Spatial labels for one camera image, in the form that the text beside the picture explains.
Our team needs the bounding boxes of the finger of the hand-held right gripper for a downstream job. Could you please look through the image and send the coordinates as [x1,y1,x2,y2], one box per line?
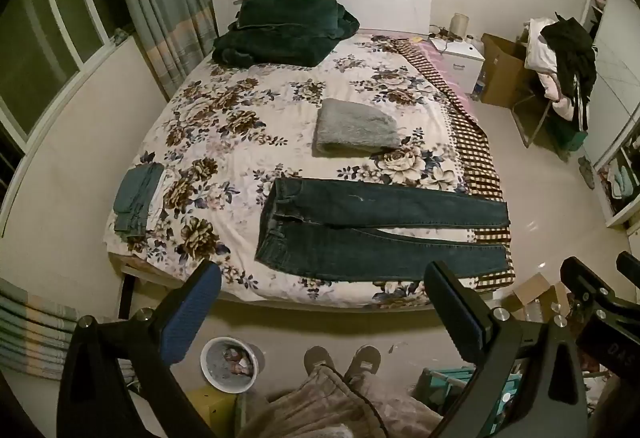
[616,251,640,289]
[559,256,618,319]

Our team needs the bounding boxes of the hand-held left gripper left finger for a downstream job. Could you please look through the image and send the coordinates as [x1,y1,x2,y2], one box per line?
[56,260,222,438]

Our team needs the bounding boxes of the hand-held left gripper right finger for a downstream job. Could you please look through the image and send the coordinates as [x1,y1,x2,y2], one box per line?
[423,261,587,438]

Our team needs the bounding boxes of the dark blue jeans pants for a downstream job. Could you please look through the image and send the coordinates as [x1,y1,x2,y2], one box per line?
[255,177,511,284]

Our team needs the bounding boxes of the person's right forearm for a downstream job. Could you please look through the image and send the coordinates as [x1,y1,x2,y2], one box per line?
[582,365,640,438]

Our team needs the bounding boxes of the small open cardboard box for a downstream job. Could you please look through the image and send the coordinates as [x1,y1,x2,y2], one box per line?
[500,272,573,324]

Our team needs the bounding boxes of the teal and white chair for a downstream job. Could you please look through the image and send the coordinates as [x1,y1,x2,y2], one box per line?
[412,365,526,438]

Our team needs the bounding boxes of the white bucket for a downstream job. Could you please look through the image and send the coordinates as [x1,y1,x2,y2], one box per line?
[200,337,266,391]

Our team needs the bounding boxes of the yellow box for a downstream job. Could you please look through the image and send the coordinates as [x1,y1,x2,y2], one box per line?
[189,385,238,438]

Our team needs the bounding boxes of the grey slipper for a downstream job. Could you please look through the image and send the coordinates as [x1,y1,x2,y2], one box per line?
[304,345,337,376]
[342,344,382,389]

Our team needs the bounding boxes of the dark slipper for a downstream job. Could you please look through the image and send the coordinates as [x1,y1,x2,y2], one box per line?
[577,155,598,189]

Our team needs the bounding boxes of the folded teal jeans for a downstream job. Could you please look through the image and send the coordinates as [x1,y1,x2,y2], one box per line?
[113,163,166,239]

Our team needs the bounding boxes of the green storage box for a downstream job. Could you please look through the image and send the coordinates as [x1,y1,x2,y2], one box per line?
[550,118,588,151]

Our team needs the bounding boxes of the green striped curtain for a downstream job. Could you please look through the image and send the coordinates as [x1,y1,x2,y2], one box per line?
[102,0,218,101]
[0,277,136,381]

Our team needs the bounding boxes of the brown plaid blanket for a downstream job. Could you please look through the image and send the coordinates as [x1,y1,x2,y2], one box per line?
[390,35,517,294]

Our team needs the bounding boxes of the person's legs and slippers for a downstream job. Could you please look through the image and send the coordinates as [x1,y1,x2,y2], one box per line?
[237,364,443,438]

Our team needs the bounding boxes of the folding chair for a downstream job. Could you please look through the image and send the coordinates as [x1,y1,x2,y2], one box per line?
[510,83,576,151]

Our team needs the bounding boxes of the white wardrobe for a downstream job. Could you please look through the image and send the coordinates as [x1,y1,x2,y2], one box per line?
[580,0,640,229]

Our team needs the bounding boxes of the bed with floral bedsheet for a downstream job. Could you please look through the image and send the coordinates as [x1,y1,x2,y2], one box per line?
[102,30,518,314]

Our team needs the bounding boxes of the black garment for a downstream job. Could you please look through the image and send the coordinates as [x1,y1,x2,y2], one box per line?
[540,17,598,119]

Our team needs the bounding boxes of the plastic water bottle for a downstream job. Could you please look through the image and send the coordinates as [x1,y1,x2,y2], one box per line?
[471,68,488,101]

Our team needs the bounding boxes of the large cardboard box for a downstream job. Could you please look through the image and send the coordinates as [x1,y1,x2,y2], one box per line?
[480,33,538,108]

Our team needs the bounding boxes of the pile of white pink clothes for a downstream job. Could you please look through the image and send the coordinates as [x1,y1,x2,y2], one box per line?
[525,18,576,119]

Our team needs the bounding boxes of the pink sheet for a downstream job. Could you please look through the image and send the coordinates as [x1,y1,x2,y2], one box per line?
[410,38,476,119]

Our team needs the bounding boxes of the white nightstand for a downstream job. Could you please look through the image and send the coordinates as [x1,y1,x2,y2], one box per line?
[430,38,486,94]

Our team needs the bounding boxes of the cream cylindrical lamp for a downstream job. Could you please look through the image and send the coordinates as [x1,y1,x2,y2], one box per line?
[448,13,470,41]

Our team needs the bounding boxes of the dark green blanket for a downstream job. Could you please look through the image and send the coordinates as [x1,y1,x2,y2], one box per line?
[211,0,362,68]

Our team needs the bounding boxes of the white headboard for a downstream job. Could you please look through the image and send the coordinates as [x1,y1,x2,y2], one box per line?
[211,0,432,39]

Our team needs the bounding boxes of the white wire rack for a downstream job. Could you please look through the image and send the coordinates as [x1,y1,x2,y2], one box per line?
[0,0,131,239]

